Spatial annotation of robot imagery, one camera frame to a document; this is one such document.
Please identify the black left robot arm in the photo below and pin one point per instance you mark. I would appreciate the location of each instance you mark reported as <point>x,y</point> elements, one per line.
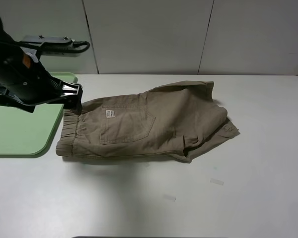
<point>8,44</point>

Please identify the clear tape strip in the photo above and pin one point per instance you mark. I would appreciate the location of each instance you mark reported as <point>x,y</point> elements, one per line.
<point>216,181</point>

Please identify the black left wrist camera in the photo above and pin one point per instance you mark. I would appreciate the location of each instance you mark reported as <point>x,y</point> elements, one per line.
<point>49,46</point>

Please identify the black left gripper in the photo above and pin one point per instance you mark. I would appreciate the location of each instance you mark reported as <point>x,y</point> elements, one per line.
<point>25,84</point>

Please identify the light green plastic tray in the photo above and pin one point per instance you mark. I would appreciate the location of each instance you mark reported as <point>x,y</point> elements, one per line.
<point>24,134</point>

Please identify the khaki shorts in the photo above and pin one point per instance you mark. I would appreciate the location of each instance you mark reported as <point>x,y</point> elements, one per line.
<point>178,120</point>

